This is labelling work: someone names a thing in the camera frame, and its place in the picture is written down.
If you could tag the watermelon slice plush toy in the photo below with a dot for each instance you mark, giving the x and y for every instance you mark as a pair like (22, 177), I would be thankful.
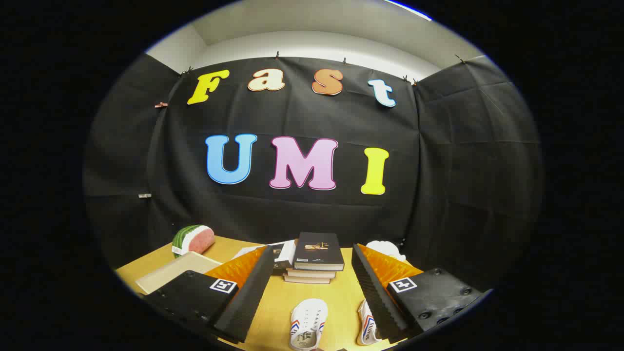
(195, 239)

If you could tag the white striped canvas shoe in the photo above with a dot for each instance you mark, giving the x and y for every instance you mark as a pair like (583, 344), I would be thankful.
(307, 321)
(366, 331)

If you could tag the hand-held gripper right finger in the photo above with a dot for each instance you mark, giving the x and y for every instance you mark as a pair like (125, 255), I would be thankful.
(375, 292)

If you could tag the thick book under black book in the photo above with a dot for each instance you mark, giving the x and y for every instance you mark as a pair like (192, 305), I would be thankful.
(307, 280)
(312, 274)

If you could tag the beige fabric storage box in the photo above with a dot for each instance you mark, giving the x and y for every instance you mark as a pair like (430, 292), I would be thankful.
(178, 270)

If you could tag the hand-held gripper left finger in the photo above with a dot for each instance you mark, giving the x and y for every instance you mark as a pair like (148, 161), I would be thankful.
(253, 292)

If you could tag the white plush pouch with face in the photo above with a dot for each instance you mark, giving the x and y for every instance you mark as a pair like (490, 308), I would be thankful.
(385, 247)

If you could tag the white portrait cover book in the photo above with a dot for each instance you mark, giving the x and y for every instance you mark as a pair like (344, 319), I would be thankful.
(285, 253)

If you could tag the black cover book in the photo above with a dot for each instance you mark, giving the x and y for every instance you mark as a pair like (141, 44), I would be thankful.
(318, 248)

